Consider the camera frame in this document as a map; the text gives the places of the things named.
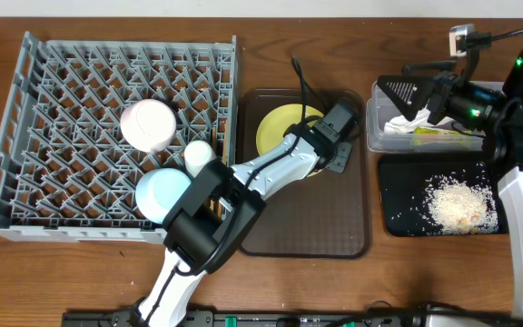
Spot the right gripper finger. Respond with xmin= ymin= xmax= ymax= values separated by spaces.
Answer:
xmin=401 ymin=61 xmax=457 ymax=75
xmin=376 ymin=75 xmax=434 ymax=121

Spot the white napkin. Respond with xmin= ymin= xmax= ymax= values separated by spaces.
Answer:
xmin=383 ymin=106 xmax=458 ymax=135

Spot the green orange snack wrapper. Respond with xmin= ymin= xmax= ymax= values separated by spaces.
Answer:
xmin=413 ymin=126 xmax=484 ymax=138

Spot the yellow plastic plate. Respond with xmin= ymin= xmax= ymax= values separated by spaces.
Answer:
xmin=256 ymin=104 xmax=302 ymax=155

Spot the rice food waste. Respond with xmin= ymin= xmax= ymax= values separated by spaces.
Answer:
xmin=388 ymin=161 xmax=500 ymax=236

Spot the cream plastic cup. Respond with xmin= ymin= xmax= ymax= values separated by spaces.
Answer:
xmin=183 ymin=140 xmax=216 ymax=177

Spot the pink plastic bowl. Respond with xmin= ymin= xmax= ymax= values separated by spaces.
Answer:
xmin=120 ymin=99 xmax=176 ymax=153

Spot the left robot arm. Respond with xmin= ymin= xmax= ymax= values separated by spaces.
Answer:
xmin=129 ymin=100 xmax=360 ymax=326

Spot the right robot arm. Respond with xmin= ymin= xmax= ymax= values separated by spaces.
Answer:
xmin=376 ymin=48 xmax=523 ymax=318

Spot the clear plastic bin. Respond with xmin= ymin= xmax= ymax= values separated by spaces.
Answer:
xmin=366 ymin=84 xmax=485 ymax=154

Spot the dark brown serving tray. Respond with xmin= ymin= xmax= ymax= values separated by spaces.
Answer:
xmin=235 ymin=88 xmax=371 ymax=259

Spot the black plastic tray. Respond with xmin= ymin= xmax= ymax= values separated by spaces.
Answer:
xmin=377 ymin=151 xmax=510 ymax=238

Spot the grey plastic dish rack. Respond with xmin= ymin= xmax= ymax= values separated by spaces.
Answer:
xmin=0 ymin=34 xmax=239 ymax=243

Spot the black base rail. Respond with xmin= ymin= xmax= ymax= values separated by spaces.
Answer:
xmin=61 ymin=311 xmax=523 ymax=327

